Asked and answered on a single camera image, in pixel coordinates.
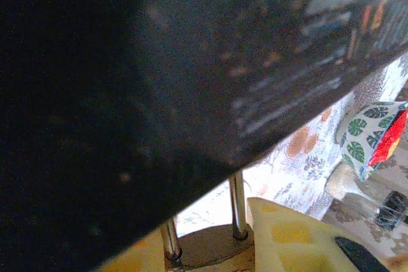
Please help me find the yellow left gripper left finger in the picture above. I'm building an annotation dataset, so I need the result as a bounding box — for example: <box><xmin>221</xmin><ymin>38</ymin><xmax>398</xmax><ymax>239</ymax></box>
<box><xmin>102</xmin><ymin>228</ymin><xmax>167</xmax><ymax>272</ymax></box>

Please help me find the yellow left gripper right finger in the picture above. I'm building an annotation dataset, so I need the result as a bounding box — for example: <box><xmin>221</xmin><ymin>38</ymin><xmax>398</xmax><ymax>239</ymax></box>
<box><xmin>247</xmin><ymin>197</ymin><xmax>393</xmax><ymax>272</ymax></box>

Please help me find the brass padlock with silver shackle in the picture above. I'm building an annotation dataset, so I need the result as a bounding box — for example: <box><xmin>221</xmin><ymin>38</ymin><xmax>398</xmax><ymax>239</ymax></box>
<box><xmin>161</xmin><ymin>169</ymin><xmax>256</xmax><ymax>272</ymax></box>

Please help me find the glass bottle with black cap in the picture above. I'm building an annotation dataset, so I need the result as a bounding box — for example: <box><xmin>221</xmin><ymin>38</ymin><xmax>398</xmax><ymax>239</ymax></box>
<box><xmin>324</xmin><ymin>162</ymin><xmax>408</xmax><ymax>233</ymax></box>

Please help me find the starry night print box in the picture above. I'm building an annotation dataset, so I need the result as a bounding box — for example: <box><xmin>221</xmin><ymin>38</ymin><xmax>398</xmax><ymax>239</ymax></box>
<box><xmin>0</xmin><ymin>0</ymin><xmax>408</xmax><ymax>272</ymax></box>

